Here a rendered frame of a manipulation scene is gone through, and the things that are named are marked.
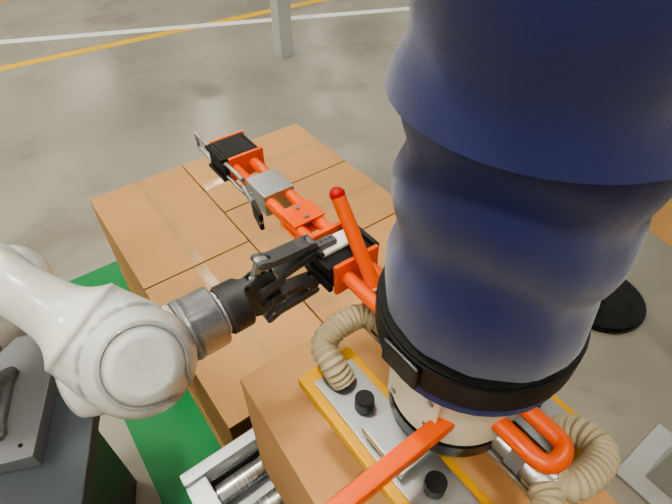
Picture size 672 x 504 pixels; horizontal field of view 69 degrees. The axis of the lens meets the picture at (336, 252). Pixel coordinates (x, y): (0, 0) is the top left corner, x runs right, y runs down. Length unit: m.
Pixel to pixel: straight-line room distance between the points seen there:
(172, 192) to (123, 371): 1.68
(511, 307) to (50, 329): 0.41
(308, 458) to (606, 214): 0.66
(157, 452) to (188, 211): 0.90
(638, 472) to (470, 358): 1.73
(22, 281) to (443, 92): 0.41
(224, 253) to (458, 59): 1.53
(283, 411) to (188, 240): 1.06
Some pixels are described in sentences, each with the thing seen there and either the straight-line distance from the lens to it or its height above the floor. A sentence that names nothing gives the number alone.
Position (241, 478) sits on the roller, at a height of 0.55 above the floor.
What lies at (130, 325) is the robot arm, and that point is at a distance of 0.46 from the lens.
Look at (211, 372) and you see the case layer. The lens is 1.47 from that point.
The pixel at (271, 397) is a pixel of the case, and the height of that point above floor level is 0.95.
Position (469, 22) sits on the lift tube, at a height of 1.67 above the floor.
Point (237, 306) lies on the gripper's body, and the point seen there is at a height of 1.25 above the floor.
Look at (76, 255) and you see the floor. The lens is 2.83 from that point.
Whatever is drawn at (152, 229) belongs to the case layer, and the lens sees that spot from 1.95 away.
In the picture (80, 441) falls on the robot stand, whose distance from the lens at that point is 1.24.
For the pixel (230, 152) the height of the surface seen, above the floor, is 1.25.
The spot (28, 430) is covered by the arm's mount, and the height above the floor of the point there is 0.79.
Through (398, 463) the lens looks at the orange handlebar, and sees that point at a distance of 0.57.
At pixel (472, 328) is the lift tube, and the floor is 1.44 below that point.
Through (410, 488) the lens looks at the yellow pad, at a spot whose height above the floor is 1.12.
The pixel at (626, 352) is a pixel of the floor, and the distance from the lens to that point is 2.46.
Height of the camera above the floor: 1.77
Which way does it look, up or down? 45 degrees down
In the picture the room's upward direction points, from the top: straight up
